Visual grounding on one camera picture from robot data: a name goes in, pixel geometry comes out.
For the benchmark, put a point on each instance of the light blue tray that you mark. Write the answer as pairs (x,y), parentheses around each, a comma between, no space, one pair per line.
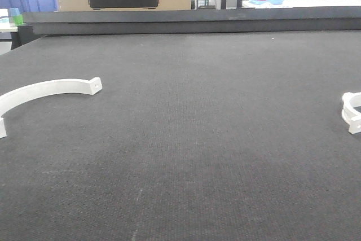
(260,2)

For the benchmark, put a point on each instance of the large white curved clamp piece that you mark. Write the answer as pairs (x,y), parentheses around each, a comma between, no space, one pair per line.
(38,90)

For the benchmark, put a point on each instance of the dark foam board stack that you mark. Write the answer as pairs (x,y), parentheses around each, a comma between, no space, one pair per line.
(244,20)

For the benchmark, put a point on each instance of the green cup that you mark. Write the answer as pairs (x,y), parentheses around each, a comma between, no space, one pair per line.
(18,20)

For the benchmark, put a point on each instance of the light blue cup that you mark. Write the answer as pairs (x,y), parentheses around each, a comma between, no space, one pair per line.
(13,12)

